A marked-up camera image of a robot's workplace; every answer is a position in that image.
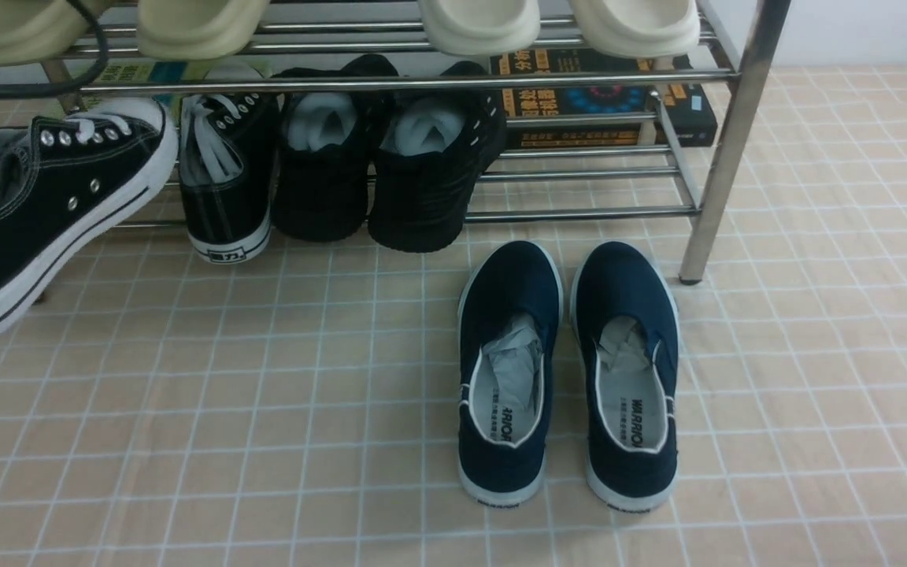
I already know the black canvas sneaker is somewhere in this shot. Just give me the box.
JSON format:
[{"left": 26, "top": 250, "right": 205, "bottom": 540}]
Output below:
[
  {"left": 0, "top": 98, "right": 179, "bottom": 335},
  {"left": 179, "top": 93, "right": 280, "bottom": 265}
]

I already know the stainless steel shoe rack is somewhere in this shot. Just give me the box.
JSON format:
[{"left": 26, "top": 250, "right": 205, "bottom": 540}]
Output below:
[{"left": 39, "top": 1, "right": 790, "bottom": 286}]

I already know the left navy slip-on shoe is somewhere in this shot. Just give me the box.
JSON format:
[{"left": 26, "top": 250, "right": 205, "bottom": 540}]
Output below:
[{"left": 457, "top": 241, "right": 564, "bottom": 507}]

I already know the navy slip-on shoe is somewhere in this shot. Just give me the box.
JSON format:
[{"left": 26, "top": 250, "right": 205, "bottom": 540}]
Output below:
[
  {"left": 570, "top": 241, "right": 680, "bottom": 513},
  {"left": 457, "top": 241, "right": 564, "bottom": 507}
]

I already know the right black mesh shoe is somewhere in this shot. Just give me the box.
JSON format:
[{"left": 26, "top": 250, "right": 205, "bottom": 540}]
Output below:
[{"left": 368, "top": 89, "right": 507, "bottom": 254}]

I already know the black mesh shoe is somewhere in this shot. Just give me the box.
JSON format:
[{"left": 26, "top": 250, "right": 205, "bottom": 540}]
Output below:
[
  {"left": 368, "top": 89, "right": 507, "bottom": 254},
  {"left": 271, "top": 91, "right": 395, "bottom": 242}
]

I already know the right navy slip-on shoe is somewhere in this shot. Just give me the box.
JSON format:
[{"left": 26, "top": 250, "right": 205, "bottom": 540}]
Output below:
[{"left": 570, "top": 241, "right": 680, "bottom": 513}]

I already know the left black mesh shoe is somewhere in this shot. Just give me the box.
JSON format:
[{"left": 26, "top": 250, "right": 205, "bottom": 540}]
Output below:
[{"left": 271, "top": 91, "right": 395, "bottom": 242}]

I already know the left cream foam slipper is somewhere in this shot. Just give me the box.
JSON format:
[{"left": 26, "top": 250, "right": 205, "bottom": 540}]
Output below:
[{"left": 417, "top": 1, "right": 541, "bottom": 57}]

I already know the cream foam slipper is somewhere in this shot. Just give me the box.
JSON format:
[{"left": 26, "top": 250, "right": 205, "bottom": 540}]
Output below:
[
  {"left": 570, "top": 1, "right": 701, "bottom": 60},
  {"left": 417, "top": 1, "right": 541, "bottom": 57}
]

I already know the black book with orange text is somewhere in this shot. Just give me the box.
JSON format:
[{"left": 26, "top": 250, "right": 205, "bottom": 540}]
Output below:
[{"left": 489, "top": 48, "right": 719, "bottom": 150}]

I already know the right cream foam slipper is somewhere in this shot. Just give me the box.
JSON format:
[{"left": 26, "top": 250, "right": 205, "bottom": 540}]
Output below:
[{"left": 570, "top": 1, "right": 701, "bottom": 60}]

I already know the right olive foam slipper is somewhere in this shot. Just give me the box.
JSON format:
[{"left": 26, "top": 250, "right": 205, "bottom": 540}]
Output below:
[{"left": 136, "top": 0, "right": 270, "bottom": 61}]

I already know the olive foam slipper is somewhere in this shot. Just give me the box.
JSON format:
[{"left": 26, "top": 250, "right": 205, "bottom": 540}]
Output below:
[
  {"left": 0, "top": 1, "right": 90, "bottom": 67},
  {"left": 136, "top": 0, "right": 270, "bottom": 61}
]

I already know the green and blue book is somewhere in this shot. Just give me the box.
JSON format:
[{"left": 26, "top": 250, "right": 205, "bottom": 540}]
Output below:
[{"left": 80, "top": 60, "right": 273, "bottom": 119}]

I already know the left olive foam slipper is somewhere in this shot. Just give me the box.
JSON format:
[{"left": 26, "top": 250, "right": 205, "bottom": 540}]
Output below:
[{"left": 0, "top": 1, "right": 90, "bottom": 67}]

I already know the black cable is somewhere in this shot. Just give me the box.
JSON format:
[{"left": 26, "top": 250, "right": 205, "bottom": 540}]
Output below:
[{"left": 0, "top": 0, "right": 111, "bottom": 100}]

